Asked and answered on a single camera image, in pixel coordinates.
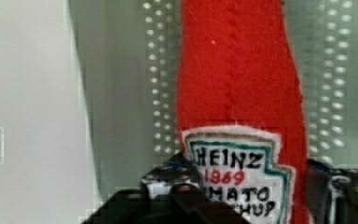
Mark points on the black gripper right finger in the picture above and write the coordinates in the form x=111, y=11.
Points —
x=331, y=194

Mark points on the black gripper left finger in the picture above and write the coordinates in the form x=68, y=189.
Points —
x=169, y=194

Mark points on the red felt ketchup bottle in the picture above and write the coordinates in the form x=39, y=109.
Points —
x=239, y=109

